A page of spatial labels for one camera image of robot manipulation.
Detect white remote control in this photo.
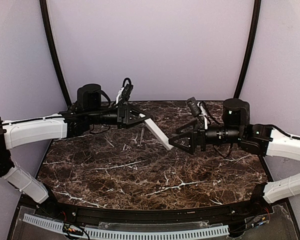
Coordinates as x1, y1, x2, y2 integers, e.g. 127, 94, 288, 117
144, 118, 173, 151

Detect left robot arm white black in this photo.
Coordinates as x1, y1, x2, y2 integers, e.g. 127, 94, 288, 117
0, 83, 152, 204

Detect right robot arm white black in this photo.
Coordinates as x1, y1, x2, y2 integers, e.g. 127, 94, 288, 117
168, 97, 300, 205

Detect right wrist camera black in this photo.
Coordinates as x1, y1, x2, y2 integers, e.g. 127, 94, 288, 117
186, 97, 209, 130

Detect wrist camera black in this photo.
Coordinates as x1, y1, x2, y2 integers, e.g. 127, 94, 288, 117
113, 77, 134, 107
186, 97, 209, 130

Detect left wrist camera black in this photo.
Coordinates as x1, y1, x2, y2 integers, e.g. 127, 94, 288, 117
113, 77, 134, 107

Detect right black frame post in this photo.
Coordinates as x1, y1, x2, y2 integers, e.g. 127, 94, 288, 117
233, 0, 262, 99

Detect black frame post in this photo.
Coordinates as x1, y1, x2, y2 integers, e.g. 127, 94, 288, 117
233, 0, 262, 99
39, 0, 72, 107

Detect right circuit board with wires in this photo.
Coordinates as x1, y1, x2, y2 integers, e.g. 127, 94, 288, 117
245, 215, 271, 229

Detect black front rail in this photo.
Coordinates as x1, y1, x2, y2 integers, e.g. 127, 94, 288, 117
34, 199, 266, 228

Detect centre white slotted cable duct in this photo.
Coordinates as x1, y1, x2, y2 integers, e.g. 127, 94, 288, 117
85, 225, 230, 240

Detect white slotted cable duct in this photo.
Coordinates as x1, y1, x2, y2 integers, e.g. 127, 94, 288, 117
22, 213, 64, 234
85, 225, 230, 240

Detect small circuit board with wires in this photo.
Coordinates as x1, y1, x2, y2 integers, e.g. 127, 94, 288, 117
61, 223, 86, 238

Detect left white slotted cable duct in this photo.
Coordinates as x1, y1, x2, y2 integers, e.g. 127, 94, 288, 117
22, 213, 64, 234

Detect left black frame post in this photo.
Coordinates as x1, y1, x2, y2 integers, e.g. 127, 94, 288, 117
39, 0, 72, 107

